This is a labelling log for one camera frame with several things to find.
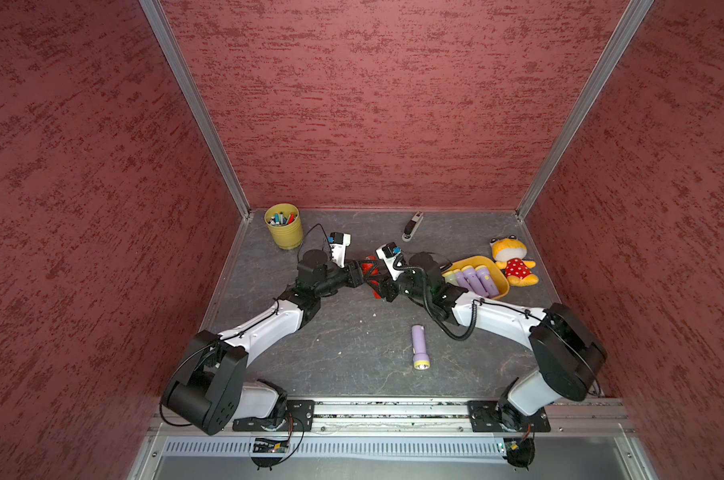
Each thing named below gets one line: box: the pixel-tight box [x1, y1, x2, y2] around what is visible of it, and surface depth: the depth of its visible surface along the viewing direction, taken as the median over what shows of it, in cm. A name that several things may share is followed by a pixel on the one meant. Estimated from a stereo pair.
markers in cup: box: [268, 212, 297, 226], surface depth 105 cm
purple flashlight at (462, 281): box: [456, 271, 472, 291], surface depth 99 cm
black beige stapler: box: [401, 211, 424, 242], surface depth 114 cm
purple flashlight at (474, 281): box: [461, 265, 489, 297], surface depth 99 cm
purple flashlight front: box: [412, 324, 431, 370], surface depth 85 cm
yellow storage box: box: [442, 256, 510, 300], surface depth 102 cm
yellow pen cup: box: [264, 203, 304, 250], surface depth 105 cm
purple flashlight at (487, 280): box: [475, 265, 500, 298], surface depth 99 cm
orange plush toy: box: [490, 235, 539, 287], surface depth 102 cm
